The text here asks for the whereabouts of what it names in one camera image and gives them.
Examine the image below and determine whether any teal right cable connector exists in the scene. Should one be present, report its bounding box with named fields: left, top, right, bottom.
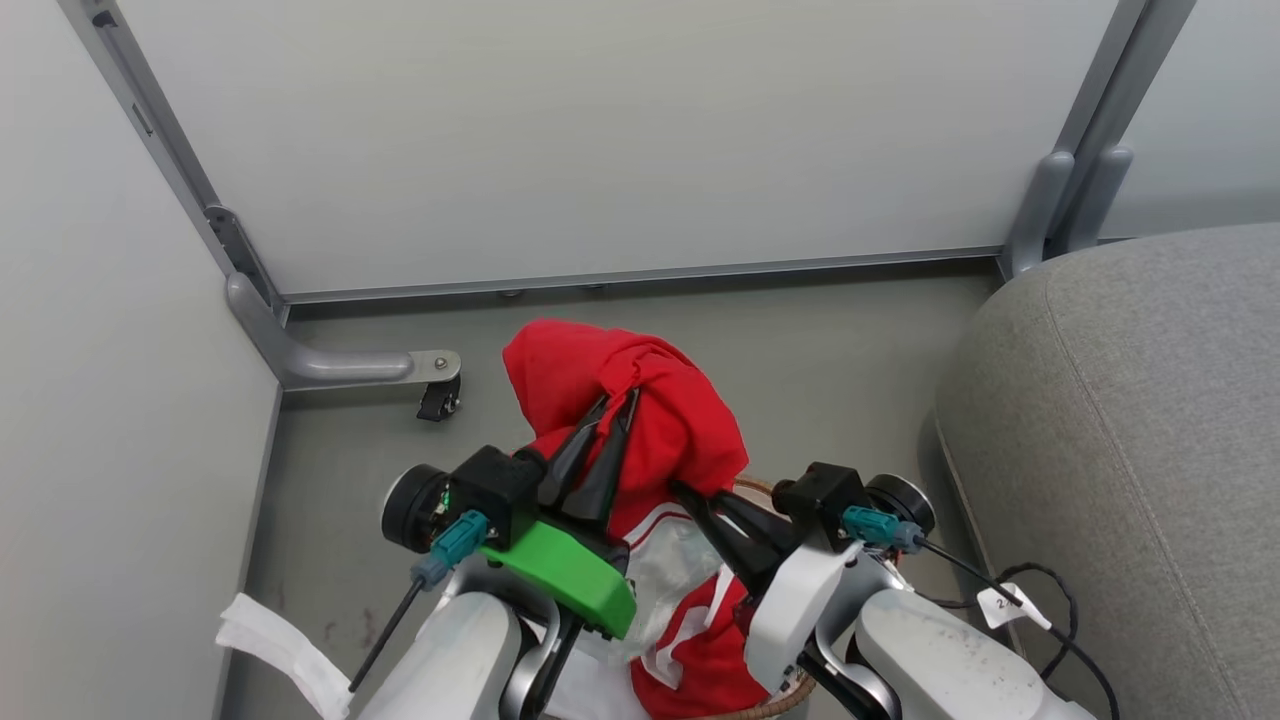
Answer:
left=841, top=504, right=927, bottom=555

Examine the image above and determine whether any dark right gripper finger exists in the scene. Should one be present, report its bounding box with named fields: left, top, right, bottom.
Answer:
left=668, top=481, right=783, bottom=601
left=712, top=489, right=803, bottom=557

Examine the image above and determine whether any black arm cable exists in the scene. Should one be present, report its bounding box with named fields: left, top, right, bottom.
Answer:
left=347, top=575, right=429, bottom=694
left=915, top=538, right=1123, bottom=720

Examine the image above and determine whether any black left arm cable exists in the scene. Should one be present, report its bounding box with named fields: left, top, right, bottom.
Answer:
left=347, top=575, right=429, bottom=694

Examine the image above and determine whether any white translucent cloth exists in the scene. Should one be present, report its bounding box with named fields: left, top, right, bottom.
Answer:
left=598, top=510, right=736, bottom=666

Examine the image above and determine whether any grey fabric sofa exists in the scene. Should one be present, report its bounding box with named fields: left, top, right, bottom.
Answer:
left=933, top=222, right=1280, bottom=720

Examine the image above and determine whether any grey partition post with hinge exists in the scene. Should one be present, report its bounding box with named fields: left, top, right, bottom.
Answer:
left=58, top=0, right=291, bottom=326

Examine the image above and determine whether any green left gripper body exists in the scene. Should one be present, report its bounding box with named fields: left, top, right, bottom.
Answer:
left=478, top=518, right=639, bottom=642

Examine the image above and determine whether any grey partition foot with caster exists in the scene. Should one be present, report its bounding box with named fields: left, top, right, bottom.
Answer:
left=225, top=272, right=464, bottom=424

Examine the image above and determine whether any teal cable connector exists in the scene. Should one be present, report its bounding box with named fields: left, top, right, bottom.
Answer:
left=841, top=504, right=927, bottom=555
left=410, top=509, right=492, bottom=591

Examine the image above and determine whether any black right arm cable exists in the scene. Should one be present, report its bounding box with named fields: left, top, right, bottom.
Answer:
left=915, top=538, right=1123, bottom=720

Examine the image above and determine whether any grey partition bottom rail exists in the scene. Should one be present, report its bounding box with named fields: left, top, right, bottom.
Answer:
left=280, top=244, right=1004, bottom=305

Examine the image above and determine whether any teal left cable connector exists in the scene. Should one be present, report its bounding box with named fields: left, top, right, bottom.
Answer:
left=410, top=509, right=492, bottom=591

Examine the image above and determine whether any grey double partition post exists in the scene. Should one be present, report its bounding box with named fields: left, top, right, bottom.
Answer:
left=998, top=0, right=1198, bottom=283

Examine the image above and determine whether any white cable tag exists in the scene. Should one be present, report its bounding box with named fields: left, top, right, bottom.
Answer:
left=976, top=582, right=1053, bottom=632

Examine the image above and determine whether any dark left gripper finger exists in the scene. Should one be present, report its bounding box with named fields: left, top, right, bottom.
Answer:
left=537, top=394, right=612, bottom=509
left=563, top=388, right=641, bottom=533

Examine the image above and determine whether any red garment with white stripes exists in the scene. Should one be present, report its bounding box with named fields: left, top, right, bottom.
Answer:
left=502, top=318, right=803, bottom=720

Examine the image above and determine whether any brown wicker laundry basket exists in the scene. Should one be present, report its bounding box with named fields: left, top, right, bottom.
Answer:
left=690, top=477, right=816, bottom=720

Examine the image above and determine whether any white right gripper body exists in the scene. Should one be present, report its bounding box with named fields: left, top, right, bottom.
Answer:
left=743, top=540, right=863, bottom=695

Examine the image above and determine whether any white cloth strip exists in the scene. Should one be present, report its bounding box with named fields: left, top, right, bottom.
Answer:
left=214, top=592, right=354, bottom=720

